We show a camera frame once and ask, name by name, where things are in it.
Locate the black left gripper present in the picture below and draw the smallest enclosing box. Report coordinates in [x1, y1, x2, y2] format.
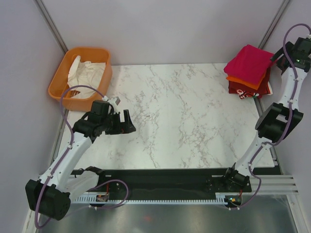
[101, 110, 135, 135]

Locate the magenta pink t shirt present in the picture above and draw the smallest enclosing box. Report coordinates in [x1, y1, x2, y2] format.
[224, 45, 274, 83]

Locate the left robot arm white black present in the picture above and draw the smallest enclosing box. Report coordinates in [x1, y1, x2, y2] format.
[25, 97, 136, 220]

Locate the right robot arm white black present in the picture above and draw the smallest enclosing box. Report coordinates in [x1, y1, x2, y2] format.
[221, 36, 311, 192]

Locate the orange folded t shirt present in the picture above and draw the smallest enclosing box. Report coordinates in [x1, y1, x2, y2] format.
[226, 73, 269, 90]

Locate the dark red folded t shirt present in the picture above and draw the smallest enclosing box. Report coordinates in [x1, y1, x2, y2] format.
[226, 68, 273, 99]

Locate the white crumpled t shirt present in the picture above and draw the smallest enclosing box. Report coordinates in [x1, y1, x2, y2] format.
[68, 55, 106, 99]

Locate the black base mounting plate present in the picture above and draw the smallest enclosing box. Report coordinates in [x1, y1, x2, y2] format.
[97, 168, 252, 200]

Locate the orange plastic basket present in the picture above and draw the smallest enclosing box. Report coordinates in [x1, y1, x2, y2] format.
[48, 47, 112, 112]

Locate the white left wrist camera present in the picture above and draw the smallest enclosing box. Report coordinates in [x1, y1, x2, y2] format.
[102, 96, 121, 114]

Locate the right corner metal post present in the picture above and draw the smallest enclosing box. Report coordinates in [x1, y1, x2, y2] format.
[258, 0, 292, 49]

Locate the corner metal post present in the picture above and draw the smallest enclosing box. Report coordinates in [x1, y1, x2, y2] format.
[34, 0, 68, 53]
[258, 0, 292, 49]

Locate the white slotted cable duct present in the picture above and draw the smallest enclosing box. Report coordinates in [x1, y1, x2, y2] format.
[73, 193, 242, 205]

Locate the left corner metal post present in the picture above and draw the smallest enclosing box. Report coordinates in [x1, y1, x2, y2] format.
[34, 0, 68, 53]

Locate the aluminium frame rail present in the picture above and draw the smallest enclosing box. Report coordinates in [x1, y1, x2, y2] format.
[250, 173, 299, 195]

